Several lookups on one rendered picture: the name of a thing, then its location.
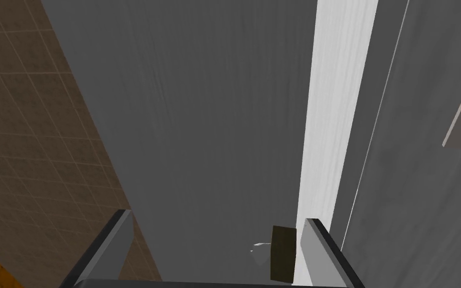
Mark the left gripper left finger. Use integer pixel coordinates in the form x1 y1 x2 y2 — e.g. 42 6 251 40
59 209 135 288

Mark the dark olive door handle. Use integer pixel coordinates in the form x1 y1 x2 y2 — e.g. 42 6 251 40
250 225 298 284

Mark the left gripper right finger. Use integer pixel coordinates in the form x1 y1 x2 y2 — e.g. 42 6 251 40
299 217 367 288

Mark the grey door leaf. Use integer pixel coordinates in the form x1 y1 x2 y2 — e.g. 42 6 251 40
40 0 319 286

